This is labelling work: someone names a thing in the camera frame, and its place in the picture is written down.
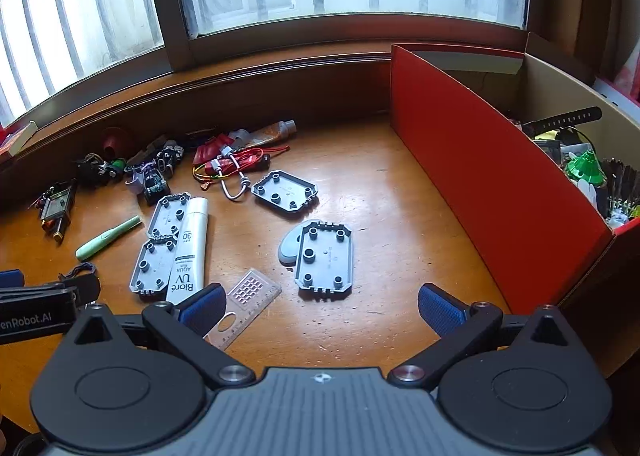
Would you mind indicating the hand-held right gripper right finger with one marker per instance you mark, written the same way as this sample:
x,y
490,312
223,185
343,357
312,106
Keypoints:
x,y
442,311

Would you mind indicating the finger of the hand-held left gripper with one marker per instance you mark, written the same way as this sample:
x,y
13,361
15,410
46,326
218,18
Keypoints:
x,y
11,278
85,287

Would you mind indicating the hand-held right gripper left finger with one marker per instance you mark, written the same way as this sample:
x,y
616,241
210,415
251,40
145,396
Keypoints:
x,y
202,308

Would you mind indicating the white sunscreen tube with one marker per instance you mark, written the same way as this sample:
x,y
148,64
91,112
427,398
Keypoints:
x,y
190,256

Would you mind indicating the small purple black toy car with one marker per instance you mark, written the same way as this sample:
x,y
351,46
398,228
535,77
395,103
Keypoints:
x,y
155,181

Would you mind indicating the red cardboard box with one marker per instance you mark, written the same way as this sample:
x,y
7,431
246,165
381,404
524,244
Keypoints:
x,y
475,176

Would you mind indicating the clear plastic ruler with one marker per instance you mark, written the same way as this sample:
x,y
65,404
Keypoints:
x,y
250,298

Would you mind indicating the light green pen-shaped trimmer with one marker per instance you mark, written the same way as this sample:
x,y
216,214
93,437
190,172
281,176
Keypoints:
x,y
107,237

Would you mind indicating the small device with screen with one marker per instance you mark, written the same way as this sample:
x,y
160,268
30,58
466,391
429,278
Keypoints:
x,y
55,208

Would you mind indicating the grey curved plastic piece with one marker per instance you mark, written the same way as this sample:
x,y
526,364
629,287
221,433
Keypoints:
x,y
287,251

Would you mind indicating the black gadget with green cap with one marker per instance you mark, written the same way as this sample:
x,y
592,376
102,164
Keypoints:
x,y
95,170

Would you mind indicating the book stack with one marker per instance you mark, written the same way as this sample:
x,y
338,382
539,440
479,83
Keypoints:
x,y
17,139

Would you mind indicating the dark red cone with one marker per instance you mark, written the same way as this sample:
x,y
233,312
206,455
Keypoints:
x,y
114,140

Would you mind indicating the silver black small gadget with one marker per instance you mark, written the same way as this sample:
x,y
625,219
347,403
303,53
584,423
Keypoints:
x,y
167,154

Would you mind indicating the orange silver toothpaste tube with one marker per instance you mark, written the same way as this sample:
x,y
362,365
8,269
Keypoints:
x,y
267,130

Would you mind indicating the green plastic cone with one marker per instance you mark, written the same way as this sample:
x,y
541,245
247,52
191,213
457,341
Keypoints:
x,y
586,167

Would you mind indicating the red and white carton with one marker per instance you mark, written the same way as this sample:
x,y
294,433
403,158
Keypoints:
x,y
622,81

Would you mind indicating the window with brown frame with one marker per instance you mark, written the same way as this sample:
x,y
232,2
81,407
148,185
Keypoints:
x,y
170,11

